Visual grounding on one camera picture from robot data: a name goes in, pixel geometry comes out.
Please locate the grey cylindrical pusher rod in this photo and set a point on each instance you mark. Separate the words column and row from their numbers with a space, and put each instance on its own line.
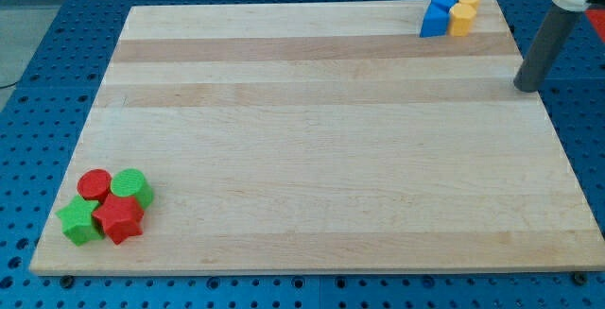
column 555, row 29

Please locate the wooden board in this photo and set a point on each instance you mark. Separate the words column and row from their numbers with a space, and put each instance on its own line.
column 325, row 138

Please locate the red star block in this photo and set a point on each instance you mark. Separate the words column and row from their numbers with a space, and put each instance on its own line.
column 120, row 217

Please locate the green star block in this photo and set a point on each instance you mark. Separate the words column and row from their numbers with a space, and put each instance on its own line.
column 78, row 223

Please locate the front yellow block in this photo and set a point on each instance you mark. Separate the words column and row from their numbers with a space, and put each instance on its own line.
column 461, row 20

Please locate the front blue block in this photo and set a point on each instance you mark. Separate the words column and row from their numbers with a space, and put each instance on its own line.
column 435, row 22

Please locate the green cylinder block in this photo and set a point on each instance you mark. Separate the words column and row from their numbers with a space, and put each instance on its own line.
column 132, row 182

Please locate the red cylinder block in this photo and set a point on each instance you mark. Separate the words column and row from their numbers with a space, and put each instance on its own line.
column 95, row 185

